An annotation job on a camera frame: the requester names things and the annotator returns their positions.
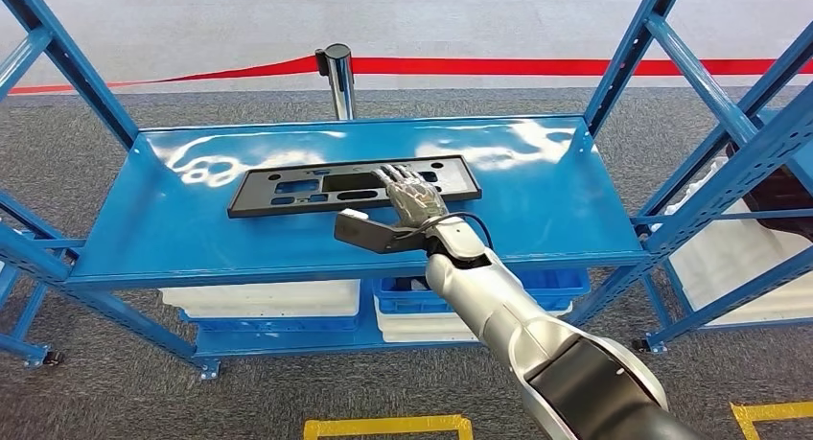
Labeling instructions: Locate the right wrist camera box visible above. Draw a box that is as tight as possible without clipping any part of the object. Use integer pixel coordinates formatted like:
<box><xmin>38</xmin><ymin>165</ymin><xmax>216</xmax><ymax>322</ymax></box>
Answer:
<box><xmin>334</xmin><ymin>208</ymin><xmax>430</xmax><ymax>255</ymax></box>

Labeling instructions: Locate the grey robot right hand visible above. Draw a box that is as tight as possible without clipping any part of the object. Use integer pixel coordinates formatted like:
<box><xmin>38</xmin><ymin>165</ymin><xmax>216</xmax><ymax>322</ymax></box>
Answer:
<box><xmin>373</xmin><ymin>162</ymin><xmax>450</xmax><ymax>229</ymax></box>

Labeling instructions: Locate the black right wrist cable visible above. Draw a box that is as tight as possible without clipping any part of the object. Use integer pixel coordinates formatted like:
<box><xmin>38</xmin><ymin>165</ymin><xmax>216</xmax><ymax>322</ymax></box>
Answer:
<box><xmin>406</xmin><ymin>211</ymin><xmax>496</xmax><ymax>251</ymax></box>

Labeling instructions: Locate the chrome barrier post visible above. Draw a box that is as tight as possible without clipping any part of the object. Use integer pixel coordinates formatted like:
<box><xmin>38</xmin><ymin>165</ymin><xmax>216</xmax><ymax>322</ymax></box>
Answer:
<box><xmin>315</xmin><ymin>43</ymin><xmax>357</xmax><ymax>122</ymax></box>

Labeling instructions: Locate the blue metal shelf rack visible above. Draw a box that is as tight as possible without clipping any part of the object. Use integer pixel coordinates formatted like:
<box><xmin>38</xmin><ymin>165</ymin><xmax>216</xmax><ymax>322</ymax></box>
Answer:
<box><xmin>0</xmin><ymin>0</ymin><xmax>813</xmax><ymax>382</ymax></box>
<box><xmin>0</xmin><ymin>189</ymin><xmax>87</xmax><ymax>368</ymax></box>
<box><xmin>628</xmin><ymin>39</ymin><xmax>813</xmax><ymax>356</ymax></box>

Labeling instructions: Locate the black plastic panel part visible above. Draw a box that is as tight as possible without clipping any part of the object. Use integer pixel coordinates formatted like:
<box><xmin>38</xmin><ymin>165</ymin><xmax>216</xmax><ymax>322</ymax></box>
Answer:
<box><xmin>226</xmin><ymin>154</ymin><xmax>482</xmax><ymax>220</ymax></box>

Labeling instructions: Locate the white plastic crate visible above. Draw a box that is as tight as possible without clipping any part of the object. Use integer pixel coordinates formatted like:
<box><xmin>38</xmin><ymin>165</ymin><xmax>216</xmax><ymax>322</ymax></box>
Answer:
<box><xmin>374</xmin><ymin>297</ymin><xmax>573</xmax><ymax>344</ymax></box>
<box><xmin>158</xmin><ymin>279</ymin><xmax>362</xmax><ymax>319</ymax></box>
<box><xmin>660</xmin><ymin>157</ymin><xmax>813</xmax><ymax>327</ymax></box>

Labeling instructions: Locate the red barrier belt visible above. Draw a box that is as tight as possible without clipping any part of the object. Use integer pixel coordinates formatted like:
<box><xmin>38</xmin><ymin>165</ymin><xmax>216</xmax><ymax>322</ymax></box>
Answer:
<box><xmin>350</xmin><ymin>57</ymin><xmax>813</xmax><ymax>78</ymax></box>
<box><xmin>9</xmin><ymin>55</ymin><xmax>319</xmax><ymax>97</ymax></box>

